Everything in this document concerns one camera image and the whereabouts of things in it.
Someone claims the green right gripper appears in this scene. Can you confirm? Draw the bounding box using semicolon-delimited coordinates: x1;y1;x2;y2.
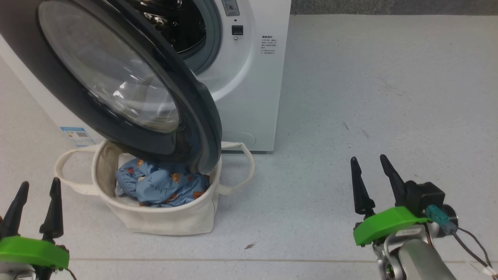
350;154;429;247

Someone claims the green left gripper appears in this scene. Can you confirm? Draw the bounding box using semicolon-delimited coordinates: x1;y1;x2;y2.
0;177;71;280

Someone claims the blue garment with orange print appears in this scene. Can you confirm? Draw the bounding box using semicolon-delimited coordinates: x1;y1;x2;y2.
115;158;211;208

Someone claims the cream canvas laundry basket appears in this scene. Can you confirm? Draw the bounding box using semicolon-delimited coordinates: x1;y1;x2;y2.
53;140;256;236

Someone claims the white washing machine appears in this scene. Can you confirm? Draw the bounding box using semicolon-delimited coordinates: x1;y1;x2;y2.
0;0;292;153

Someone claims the blue energy label sticker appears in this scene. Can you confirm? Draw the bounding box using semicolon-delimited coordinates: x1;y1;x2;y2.
59;126;96;148

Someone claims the black cable with teal connector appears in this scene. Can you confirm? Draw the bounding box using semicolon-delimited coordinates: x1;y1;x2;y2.
426;205;498;277

